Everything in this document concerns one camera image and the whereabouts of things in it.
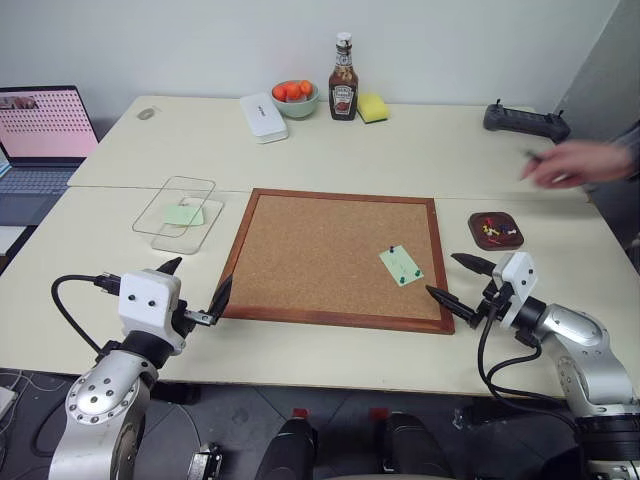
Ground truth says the clear plastic lid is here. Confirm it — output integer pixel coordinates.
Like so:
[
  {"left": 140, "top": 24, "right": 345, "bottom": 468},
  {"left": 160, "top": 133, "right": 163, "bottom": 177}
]
[{"left": 130, "top": 175, "right": 218, "bottom": 239}]

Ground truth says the blank green paper note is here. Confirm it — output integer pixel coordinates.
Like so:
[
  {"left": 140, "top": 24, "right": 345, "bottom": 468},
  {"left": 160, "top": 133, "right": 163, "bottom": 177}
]
[{"left": 162, "top": 203, "right": 207, "bottom": 228}]

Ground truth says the brown square pin tray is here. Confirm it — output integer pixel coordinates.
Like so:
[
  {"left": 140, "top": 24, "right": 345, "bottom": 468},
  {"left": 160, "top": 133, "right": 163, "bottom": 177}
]
[{"left": 468, "top": 211, "right": 526, "bottom": 251}]

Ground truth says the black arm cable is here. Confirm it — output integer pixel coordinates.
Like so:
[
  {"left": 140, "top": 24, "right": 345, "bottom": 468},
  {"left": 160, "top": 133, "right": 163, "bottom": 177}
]
[
  {"left": 51, "top": 271, "right": 122, "bottom": 357},
  {"left": 476, "top": 294, "right": 581, "bottom": 432}
]

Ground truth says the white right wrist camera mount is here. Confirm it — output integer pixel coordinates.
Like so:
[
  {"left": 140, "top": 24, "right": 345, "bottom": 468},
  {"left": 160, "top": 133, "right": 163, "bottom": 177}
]
[{"left": 491, "top": 251, "right": 539, "bottom": 331}]

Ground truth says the white rectangular box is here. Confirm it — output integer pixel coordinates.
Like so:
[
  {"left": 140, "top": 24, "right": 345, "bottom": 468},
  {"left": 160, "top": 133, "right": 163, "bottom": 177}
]
[{"left": 238, "top": 92, "right": 290, "bottom": 146}]

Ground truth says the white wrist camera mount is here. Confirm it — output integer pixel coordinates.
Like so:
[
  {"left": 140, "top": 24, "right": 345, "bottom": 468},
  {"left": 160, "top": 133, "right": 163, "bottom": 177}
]
[
  {"left": 491, "top": 251, "right": 539, "bottom": 331},
  {"left": 118, "top": 268, "right": 183, "bottom": 354}
]

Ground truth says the person's bare hand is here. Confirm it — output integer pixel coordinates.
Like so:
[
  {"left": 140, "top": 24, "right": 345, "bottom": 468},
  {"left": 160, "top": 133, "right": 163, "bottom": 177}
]
[{"left": 519, "top": 136, "right": 634, "bottom": 190}]

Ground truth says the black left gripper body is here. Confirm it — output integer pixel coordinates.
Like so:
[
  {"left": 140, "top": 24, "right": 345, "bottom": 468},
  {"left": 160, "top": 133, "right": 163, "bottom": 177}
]
[{"left": 172, "top": 298, "right": 213, "bottom": 351}]

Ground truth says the clear plastic container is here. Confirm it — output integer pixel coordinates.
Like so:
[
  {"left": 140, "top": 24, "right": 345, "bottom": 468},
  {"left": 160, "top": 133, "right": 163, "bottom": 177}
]
[{"left": 149, "top": 196, "right": 226, "bottom": 257}]

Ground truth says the black remote controller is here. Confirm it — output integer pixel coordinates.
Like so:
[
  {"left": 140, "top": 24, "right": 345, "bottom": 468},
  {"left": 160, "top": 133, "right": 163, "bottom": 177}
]
[{"left": 482, "top": 98, "right": 573, "bottom": 144}]

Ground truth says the ketchup bottle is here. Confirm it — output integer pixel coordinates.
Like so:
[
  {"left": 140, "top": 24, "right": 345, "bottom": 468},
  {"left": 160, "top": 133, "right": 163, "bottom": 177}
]
[{"left": 328, "top": 32, "right": 360, "bottom": 122}]

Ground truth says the open laptop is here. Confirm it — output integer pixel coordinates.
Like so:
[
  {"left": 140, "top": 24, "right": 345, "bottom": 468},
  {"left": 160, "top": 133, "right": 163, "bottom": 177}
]
[{"left": 0, "top": 85, "right": 101, "bottom": 227}]

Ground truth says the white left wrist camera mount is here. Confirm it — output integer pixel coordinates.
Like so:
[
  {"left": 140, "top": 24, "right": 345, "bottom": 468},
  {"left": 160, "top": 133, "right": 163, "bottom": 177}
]
[{"left": 118, "top": 268, "right": 183, "bottom": 354}]

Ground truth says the green paper note with writing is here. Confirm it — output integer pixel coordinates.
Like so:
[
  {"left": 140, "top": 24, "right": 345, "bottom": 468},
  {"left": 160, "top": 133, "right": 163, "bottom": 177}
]
[{"left": 378, "top": 244, "right": 426, "bottom": 289}]

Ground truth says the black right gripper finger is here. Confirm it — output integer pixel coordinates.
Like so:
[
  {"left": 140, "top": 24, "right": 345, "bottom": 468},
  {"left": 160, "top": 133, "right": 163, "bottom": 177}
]
[
  {"left": 450, "top": 252, "right": 497, "bottom": 277},
  {"left": 425, "top": 285, "right": 479, "bottom": 329}
]

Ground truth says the wood-framed cork board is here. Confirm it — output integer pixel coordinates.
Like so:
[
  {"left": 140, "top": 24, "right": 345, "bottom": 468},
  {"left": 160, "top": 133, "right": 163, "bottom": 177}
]
[{"left": 218, "top": 188, "right": 457, "bottom": 336}]

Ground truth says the pale green bowl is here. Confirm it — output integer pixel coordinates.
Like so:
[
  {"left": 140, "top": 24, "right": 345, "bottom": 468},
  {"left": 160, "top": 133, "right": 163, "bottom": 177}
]
[{"left": 271, "top": 81, "right": 321, "bottom": 120}]

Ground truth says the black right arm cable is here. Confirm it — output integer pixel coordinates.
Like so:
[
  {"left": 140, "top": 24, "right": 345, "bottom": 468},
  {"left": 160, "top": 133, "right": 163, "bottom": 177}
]
[{"left": 476, "top": 294, "right": 581, "bottom": 432}]

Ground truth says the dark rounded shape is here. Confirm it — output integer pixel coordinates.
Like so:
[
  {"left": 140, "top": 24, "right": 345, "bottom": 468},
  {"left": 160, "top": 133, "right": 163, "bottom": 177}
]
[{"left": 263, "top": 416, "right": 320, "bottom": 480}]

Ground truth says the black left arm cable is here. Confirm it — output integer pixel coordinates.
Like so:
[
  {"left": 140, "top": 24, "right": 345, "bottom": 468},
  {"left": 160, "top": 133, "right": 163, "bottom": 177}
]
[{"left": 51, "top": 271, "right": 122, "bottom": 357}]

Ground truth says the yellow sponge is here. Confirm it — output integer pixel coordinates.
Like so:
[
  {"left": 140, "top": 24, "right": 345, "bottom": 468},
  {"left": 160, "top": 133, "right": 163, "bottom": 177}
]
[{"left": 356, "top": 91, "right": 392, "bottom": 126}]

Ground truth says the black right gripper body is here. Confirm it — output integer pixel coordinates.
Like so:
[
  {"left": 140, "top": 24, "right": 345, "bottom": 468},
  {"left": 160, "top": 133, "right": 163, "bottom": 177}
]
[{"left": 475, "top": 275, "right": 515, "bottom": 317}]

